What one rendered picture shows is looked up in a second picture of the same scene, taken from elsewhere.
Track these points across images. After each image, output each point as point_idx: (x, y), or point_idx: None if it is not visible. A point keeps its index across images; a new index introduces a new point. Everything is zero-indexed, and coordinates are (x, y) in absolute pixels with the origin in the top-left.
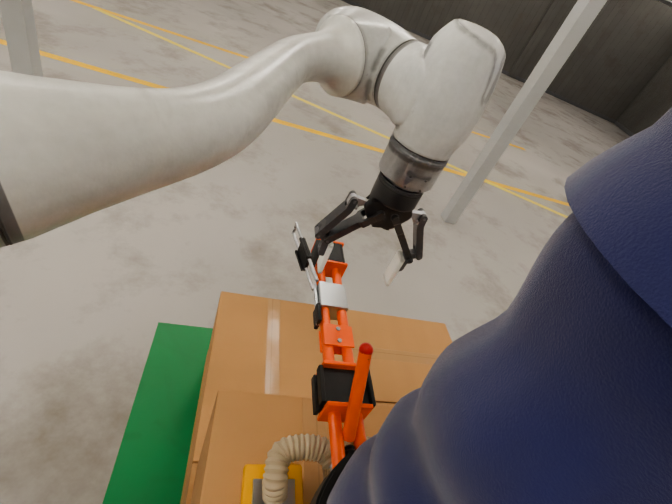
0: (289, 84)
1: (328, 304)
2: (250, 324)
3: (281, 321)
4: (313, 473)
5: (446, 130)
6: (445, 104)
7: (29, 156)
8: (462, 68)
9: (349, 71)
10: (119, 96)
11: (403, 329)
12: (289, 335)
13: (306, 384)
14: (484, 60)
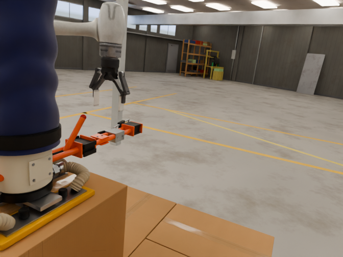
0: (57, 25)
1: (107, 131)
2: (128, 199)
3: (146, 202)
4: (59, 183)
5: (102, 30)
6: (99, 22)
7: None
8: (100, 11)
9: (94, 29)
10: None
11: (230, 228)
12: (145, 208)
13: (137, 228)
14: (104, 7)
